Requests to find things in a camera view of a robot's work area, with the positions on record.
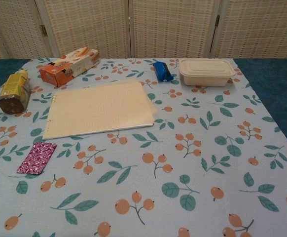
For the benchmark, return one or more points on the beige lidded lunch box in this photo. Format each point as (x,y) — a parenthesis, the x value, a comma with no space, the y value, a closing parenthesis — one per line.
(205,72)

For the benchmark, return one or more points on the brass screen hinge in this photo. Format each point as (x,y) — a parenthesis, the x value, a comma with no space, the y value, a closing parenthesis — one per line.
(217,21)
(43,30)

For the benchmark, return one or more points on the tea bottle with yellow label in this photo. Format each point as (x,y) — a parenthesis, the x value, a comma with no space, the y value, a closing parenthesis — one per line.
(12,86)

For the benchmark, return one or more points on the orange biscuit box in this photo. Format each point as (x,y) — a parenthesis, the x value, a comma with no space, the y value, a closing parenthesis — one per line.
(64,69)

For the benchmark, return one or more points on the cream loose-leaf paper pad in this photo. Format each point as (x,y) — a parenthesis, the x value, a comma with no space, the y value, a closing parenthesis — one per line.
(96,108)

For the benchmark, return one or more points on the blue snack packet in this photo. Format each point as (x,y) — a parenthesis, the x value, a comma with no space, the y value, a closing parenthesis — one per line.
(162,71)

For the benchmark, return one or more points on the light blue fruit-print tablecloth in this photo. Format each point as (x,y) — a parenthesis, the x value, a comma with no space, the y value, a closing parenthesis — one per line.
(183,160)

